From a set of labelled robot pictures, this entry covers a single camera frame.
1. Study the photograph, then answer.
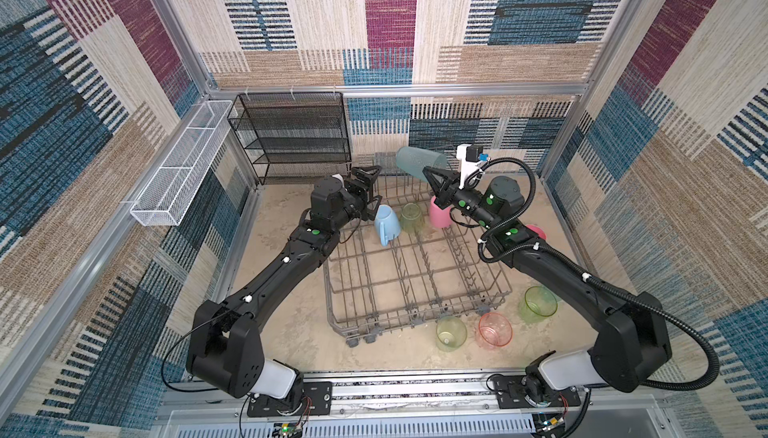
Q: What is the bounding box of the yellow-green translucent cup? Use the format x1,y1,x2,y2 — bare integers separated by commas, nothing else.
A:
436,316,467,352

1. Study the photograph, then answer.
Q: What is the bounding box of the grey wire dish rack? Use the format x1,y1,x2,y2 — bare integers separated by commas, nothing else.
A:
322,149,514,343

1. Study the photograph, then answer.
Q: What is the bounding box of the black mesh shelf unit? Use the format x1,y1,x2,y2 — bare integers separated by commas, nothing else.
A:
228,92,352,185

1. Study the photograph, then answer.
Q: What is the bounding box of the black corrugated cable conduit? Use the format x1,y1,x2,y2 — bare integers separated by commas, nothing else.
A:
476,157,721,392

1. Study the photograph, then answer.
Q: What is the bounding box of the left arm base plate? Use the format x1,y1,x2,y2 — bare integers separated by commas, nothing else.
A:
246,381,333,418

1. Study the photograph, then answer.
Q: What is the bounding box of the aluminium front rail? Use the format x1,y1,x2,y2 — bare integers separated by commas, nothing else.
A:
150,369,682,437

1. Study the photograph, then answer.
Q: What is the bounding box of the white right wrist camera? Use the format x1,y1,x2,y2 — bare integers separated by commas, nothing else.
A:
456,144,488,189

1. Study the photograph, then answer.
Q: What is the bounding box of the light blue mug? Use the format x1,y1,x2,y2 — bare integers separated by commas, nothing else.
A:
374,205,401,247

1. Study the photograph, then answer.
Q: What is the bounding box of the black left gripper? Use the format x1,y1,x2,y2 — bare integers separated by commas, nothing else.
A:
329,166,381,236

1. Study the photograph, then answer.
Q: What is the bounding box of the green translucent cup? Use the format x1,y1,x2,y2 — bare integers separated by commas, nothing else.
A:
400,203,424,234

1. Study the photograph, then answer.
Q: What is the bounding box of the magenta pink cup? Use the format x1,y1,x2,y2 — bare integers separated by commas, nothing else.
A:
527,225,547,240

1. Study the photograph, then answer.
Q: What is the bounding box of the teal translucent cup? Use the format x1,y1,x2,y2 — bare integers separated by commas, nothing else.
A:
395,147,450,182

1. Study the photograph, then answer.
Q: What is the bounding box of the green cup by right arm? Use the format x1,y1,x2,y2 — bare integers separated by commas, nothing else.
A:
519,286,558,324

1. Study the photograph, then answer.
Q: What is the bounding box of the pink plastic cup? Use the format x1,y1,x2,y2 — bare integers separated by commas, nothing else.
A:
428,205,453,229

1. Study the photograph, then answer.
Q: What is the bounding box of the white wire wall basket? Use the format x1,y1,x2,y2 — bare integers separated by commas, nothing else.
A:
130,101,233,227

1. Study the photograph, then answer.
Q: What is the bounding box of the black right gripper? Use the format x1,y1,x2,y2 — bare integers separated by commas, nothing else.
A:
422,166,497,231

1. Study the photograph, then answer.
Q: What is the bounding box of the pink translucent cup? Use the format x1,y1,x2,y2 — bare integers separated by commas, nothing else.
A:
475,312,513,350

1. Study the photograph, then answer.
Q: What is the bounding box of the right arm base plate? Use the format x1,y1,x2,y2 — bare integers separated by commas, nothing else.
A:
485,373,582,409

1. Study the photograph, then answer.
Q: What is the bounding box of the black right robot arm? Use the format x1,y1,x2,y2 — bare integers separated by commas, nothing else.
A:
423,167,672,405

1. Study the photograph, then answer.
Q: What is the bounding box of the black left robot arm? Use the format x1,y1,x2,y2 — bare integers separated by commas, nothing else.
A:
186,166,381,412

